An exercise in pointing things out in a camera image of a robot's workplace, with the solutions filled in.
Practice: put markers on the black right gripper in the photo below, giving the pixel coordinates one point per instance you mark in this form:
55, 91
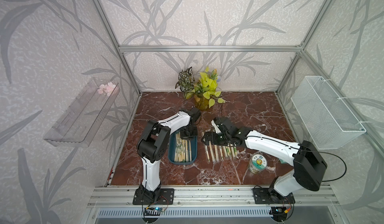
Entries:
211, 135

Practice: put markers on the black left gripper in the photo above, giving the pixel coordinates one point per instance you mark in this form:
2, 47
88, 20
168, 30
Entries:
184, 137

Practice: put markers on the teal plastic storage box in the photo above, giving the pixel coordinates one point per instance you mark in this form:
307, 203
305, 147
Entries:
182, 151

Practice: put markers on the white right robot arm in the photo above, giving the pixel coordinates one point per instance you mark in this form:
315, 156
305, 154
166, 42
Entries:
309, 167

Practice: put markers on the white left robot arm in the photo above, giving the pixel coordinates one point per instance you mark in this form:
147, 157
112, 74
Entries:
155, 139

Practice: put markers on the round canister with green label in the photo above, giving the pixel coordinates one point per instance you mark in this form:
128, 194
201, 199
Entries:
257, 163

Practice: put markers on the artificial green potted plant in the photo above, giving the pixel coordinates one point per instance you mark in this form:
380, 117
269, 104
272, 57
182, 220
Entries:
204, 90

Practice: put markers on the pink artificial flower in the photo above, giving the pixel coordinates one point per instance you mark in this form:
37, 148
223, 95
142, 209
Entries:
107, 89

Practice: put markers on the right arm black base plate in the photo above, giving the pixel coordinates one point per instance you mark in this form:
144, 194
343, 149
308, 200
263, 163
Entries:
267, 196

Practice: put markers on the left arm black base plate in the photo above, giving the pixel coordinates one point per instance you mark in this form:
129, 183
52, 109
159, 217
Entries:
159, 196

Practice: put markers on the white wire mesh basket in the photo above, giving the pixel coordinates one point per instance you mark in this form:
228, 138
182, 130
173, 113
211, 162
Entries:
329, 121

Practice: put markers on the aluminium front rail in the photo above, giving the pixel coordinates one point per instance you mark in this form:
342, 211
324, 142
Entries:
207, 196

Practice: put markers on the clear acrylic wall shelf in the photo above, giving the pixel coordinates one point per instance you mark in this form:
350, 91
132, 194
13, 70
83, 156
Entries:
80, 123

